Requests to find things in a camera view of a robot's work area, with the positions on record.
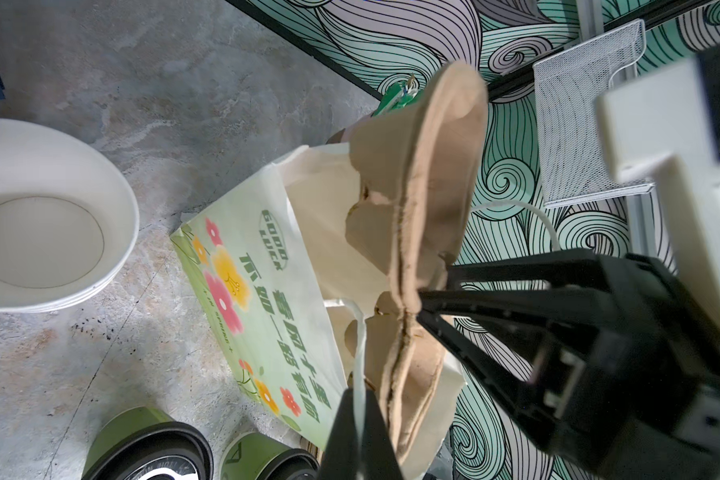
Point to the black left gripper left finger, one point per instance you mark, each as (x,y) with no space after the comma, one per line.
(341,456)

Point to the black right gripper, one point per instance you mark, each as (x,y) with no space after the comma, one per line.
(624,355)

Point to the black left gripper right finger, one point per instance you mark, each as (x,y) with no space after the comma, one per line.
(377,458)

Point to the single brown pulp cup carrier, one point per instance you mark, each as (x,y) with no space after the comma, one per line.
(418,167)

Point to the white green paper takeout bag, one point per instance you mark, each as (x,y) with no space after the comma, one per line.
(282,288)

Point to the green white paper cup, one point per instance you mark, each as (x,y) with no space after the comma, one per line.
(120,432)

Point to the black coffee cup lid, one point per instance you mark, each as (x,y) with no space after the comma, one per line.
(293,464)
(171,450)

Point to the green white wrapped straws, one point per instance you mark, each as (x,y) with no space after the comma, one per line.
(398,95)

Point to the stack of paper cups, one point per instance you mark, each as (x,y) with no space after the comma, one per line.
(68,219)

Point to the clear acrylic wall holder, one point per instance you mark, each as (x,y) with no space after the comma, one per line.
(566,85)

